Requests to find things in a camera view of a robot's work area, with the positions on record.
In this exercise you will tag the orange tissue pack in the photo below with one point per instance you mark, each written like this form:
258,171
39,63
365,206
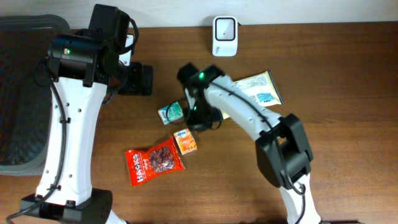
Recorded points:
185,141

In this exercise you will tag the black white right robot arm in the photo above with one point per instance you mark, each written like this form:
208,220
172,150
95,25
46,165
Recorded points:
283,151

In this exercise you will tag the white barcode scanner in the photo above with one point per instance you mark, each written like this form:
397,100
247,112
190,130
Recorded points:
225,36

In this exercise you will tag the red Hacks candy bag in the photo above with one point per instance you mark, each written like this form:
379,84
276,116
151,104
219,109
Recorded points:
161,159

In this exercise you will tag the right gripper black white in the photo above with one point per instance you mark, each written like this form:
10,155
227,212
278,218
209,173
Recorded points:
193,121

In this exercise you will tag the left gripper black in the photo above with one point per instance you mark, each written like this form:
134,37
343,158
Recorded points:
144,78

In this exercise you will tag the grey plastic mesh basket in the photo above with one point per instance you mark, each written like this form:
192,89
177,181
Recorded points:
26,98

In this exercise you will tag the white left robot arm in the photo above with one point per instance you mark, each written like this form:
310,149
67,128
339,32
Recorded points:
85,70

